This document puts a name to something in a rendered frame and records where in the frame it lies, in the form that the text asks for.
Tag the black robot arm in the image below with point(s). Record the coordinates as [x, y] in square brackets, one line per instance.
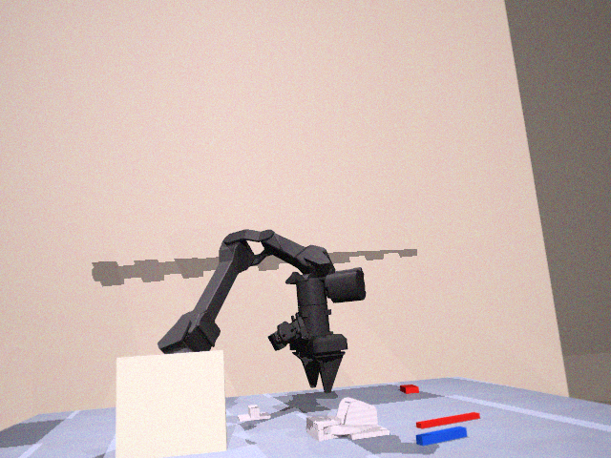
[196, 331]

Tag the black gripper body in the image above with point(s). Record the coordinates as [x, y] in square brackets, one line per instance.
[320, 339]

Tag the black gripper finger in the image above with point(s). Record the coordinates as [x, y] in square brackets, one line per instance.
[328, 366]
[310, 366]

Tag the red block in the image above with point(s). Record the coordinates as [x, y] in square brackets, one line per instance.
[409, 389]

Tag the blue rectangular block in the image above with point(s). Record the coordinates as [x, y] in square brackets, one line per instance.
[441, 436]

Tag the red flat bar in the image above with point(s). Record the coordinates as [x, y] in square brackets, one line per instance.
[448, 420]

